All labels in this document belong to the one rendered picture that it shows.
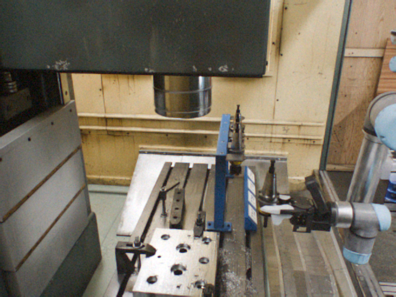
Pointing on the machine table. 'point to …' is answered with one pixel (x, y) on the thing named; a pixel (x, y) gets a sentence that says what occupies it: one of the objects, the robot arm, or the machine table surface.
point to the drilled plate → (164, 250)
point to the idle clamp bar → (175, 223)
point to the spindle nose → (182, 96)
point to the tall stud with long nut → (163, 200)
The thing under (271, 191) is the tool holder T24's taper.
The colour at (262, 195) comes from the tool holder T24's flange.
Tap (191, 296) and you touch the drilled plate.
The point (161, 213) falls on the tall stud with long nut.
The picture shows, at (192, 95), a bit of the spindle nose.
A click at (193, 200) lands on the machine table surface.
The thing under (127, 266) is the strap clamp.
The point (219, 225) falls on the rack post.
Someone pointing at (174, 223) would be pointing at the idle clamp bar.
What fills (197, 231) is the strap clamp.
